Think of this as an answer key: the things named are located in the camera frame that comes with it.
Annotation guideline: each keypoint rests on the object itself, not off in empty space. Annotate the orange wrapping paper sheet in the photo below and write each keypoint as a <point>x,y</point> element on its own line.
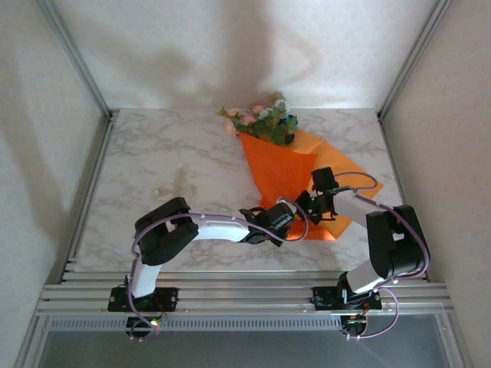
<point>276,168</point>

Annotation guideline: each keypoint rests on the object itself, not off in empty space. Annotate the artificial flower bunch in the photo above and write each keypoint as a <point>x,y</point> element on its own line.
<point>268,126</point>

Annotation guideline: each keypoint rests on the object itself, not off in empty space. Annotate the cream ribbon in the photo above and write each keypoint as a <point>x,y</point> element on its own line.
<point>178,182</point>

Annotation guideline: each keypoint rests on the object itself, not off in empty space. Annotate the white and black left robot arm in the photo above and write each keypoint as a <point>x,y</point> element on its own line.
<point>218,230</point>

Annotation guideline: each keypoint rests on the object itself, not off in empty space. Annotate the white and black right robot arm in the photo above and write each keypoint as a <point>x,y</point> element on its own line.
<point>395,245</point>

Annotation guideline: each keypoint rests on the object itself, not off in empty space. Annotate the wide aluminium extrusion beam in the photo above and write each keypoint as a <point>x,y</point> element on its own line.
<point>238,297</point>

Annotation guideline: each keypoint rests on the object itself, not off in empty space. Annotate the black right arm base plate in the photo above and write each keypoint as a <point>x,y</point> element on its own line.
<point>324,299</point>

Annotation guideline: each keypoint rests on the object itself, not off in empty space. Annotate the aluminium side rail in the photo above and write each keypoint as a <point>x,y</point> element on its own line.
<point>90,191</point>
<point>395,165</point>

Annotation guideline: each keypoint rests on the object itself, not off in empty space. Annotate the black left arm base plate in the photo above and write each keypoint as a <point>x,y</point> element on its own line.
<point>169,299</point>

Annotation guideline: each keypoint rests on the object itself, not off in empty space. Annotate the aluminium frame post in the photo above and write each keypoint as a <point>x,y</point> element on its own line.
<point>414,57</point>
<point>76,57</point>

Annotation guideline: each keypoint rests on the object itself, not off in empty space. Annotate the aluminium lower frame leg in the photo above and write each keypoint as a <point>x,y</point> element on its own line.
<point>454,345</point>
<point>30,345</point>

